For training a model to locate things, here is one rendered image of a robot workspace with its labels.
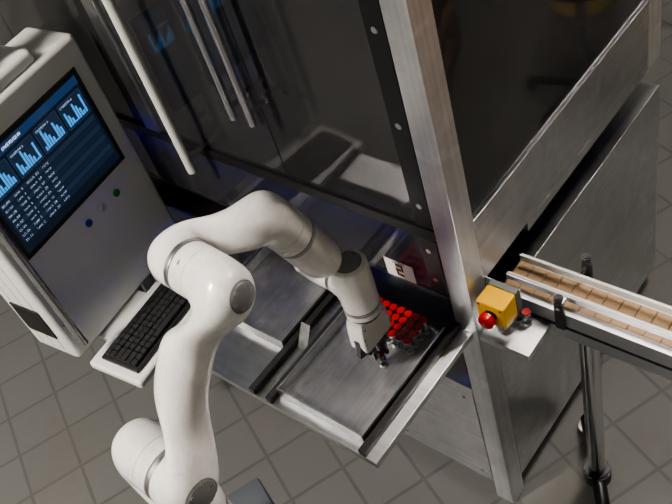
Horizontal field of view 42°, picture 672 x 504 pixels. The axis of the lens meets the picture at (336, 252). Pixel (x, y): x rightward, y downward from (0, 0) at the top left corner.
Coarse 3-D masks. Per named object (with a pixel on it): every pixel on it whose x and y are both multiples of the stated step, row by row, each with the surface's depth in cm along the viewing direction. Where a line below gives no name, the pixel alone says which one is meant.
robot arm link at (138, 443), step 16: (128, 432) 161; (144, 432) 161; (160, 432) 161; (112, 448) 163; (128, 448) 159; (144, 448) 158; (160, 448) 157; (128, 464) 159; (144, 464) 156; (128, 480) 162; (144, 480) 156; (144, 496) 167; (224, 496) 172
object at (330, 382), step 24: (336, 336) 216; (432, 336) 209; (312, 360) 213; (336, 360) 211; (360, 360) 210; (408, 360) 206; (288, 384) 209; (312, 384) 208; (336, 384) 207; (360, 384) 205; (384, 384) 203; (312, 408) 200; (336, 408) 202; (360, 408) 200; (384, 408) 196; (360, 432) 196
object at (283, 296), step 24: (264, 264) 240; (288, 264) 238; (264, 288) 234; (288, 288) 232; (312, 288) 229; (264, 312) 228; (288, 312) 226; (312, 312) 222; (264, 336) 220; (288, 336) 217
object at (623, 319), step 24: (528, 264) 211; (552, 264) 204; (528, 288) 206; (552, 288) 199; (576, 288) 202; (600, 288) 198; (552, 312) 200; (576, 312) 198; (600, 312) 193; (624, 312) 195; (648, 312) 193; (576, 336) 201; (600, 336) 195; (624, 336) 190; (648, 336) 189; (624, 360) 196; (648, 360) 190
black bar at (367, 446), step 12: (456, 324) 208; (444, 336) 206; (444, 348) 205; (432, 360) 202; (420, 372) 201; (408, 384) 199; (408, 396) 198; (396, 408) 196; (384, 420) 195; (372, 432) 193; (384, 432) 195; (372, 444) 192
